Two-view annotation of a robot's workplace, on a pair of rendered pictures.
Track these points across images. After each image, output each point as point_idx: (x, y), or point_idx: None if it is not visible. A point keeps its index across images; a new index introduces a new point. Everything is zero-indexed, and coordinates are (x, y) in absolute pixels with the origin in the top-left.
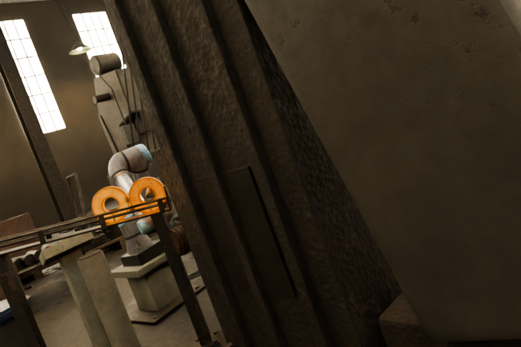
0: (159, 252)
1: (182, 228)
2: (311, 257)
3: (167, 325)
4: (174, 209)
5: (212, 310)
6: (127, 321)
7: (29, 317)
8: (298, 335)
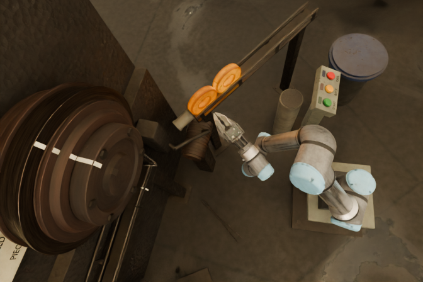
0: (318, 196)
1: (191, 123)
2: None
3: (277, 163)
4: (245, 165)
5: (246, 184)
6: (274, 126)
7: (287, 56)
8: None
